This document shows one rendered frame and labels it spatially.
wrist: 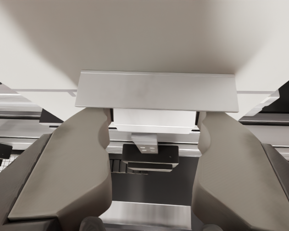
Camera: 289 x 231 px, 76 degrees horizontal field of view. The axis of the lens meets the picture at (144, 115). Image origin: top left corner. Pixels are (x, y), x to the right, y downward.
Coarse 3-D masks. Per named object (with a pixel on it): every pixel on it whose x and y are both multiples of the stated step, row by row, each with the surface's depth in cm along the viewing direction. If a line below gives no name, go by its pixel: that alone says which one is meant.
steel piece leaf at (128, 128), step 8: (120, 128) 22; (128, 128) 21; (136, 128) 21; (144, 128) 21; (152, 128) 21; (160, 128) 21; (168, 128) 20; (176, 128) 20; (184, 128) 20; (192, 128) 20
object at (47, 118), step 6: (42, 114) 22; (48, 114) 22; (42, 120) 22; (48, 120) 22; (54, 120) 22; (60, 120) 22; (54, 126) 24; (156, 132) 23; (192, 132) 22; (198, 132) 22
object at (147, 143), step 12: (132, 132) 25; (132, 144) 40; (144, 144) 29; (156, 144) 28; (132, 156) 39; (144, 156) 39; (156, 156) 39; (168, 156) 38; (132, 168) 40; (144, 168) 39; (156, 168) 39; (168, 168) 39
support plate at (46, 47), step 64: (0, 0) 6; (64, 0) 6; (128, 0) 6; (192, 0) 6; (256, 0) 6; (0, 64) 10; (64, 64) 10; (128, 64) 10; (192, 64) 9; (256, 64) 9
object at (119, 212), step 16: (112, 208) 20; (128, 208) 19; (144, 208) 19; (160, 208) 19; (176, 208) 19; (112, 224) 18; (128, 224) 19; (144, 224) 19; (160, 224) 19; (176, 224) 19
